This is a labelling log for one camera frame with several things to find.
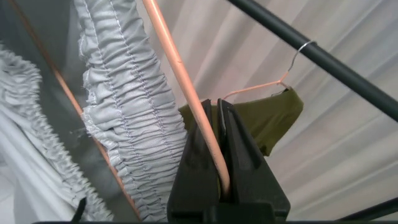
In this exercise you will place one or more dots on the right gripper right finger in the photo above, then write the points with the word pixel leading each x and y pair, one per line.
pixel 248 174

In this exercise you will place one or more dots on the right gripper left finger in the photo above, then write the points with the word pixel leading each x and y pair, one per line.
pixel 192 174

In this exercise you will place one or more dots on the green printed shirt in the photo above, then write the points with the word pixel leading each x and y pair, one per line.
pixel 267 118

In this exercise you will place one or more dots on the pale grey garment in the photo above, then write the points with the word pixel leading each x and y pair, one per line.
pixel 130 109

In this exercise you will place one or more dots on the pink clothes hanger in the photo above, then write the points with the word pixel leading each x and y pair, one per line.
pixel 184 74
pixel 281 81

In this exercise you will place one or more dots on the black clothes rack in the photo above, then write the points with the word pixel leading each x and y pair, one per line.
pixel 342 67

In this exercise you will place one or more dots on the white curtain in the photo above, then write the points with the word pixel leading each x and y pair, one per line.
pixel 342 140

